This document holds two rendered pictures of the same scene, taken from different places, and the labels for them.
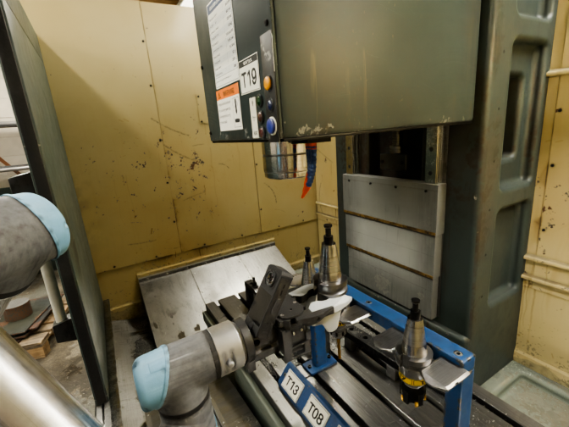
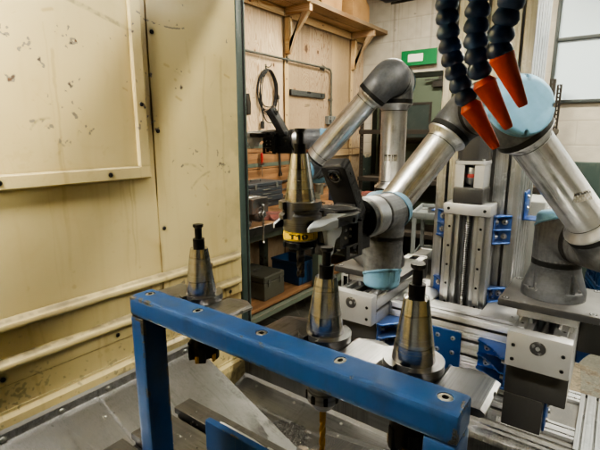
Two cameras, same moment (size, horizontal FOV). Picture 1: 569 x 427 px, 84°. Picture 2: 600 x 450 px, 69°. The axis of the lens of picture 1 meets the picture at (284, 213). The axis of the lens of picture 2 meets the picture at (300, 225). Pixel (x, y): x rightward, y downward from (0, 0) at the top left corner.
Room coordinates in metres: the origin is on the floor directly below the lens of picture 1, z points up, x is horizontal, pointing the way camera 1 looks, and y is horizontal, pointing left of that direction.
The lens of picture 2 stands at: (1.11, -0.33, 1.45)
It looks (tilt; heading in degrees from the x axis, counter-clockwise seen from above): 12 degrees down; 156
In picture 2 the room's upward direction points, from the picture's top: straight up
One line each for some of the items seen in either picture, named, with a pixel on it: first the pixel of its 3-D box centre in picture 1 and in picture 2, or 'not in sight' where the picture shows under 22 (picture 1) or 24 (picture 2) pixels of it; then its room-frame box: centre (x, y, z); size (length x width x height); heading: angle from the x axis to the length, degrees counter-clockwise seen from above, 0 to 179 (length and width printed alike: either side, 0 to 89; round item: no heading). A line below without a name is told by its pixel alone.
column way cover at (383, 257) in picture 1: (386, 239); not in sight; (1.24, -0.41, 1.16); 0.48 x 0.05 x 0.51; 29
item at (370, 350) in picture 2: not in sight; (366, 354); (0.73, -0.08, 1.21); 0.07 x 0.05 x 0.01; 119
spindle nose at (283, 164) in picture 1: (287, 156); not in sight; (1.02, -0.02, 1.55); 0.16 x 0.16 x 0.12
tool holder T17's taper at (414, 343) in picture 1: (414, 334); (200, 270); (0.49, -0.21, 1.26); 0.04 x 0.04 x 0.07
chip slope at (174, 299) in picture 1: (235, 297); not in sight; (1.59, 0.31, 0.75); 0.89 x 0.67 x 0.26; 119
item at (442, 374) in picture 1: (441, 374); (178, 292); (0.44, -0.24, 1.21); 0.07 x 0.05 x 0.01; 119
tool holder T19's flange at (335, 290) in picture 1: (330, 283); (300, 209); (0.54, -0.07, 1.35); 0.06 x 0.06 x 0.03
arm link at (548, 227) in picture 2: not in sight; (562, 233); (0.38, 0.73, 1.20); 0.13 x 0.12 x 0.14; 168
